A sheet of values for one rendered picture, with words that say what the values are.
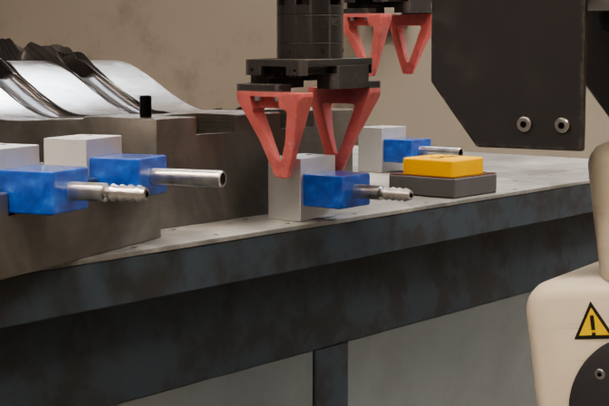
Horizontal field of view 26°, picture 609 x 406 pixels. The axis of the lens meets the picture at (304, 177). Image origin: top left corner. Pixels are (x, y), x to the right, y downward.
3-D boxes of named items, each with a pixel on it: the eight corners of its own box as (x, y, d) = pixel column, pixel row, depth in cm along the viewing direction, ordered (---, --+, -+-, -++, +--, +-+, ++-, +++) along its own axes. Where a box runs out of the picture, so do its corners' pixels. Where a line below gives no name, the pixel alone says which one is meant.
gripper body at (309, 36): (243, 81, 111) (242, -8, 110) (315, 77, 119) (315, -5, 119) (304, 82, 107) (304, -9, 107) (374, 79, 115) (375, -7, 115)
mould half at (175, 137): (352, 202, 127) (353, 61, 126) (157, 229, 107) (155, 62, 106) (23, 172, 159) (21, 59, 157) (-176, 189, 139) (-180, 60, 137)
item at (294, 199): (427, 225, 110) (428, 159, 110) (393, 231, 106) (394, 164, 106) (303, 213, 118) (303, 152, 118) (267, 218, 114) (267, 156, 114)
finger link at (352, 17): (335, 76, 157) (334, -4, 156) (372, 74, 162) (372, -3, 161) (381, 76, 152) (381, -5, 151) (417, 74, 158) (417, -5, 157)
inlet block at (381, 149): (471, 174, 156) (472, 129, 155) (449, 178, 152) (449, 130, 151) (381, 169, 164) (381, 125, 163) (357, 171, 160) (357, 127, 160)
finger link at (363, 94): (272, 172, 115) (271, 64, 114) (321, 165, 121) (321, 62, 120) (334, 177, 111) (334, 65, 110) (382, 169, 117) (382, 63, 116)
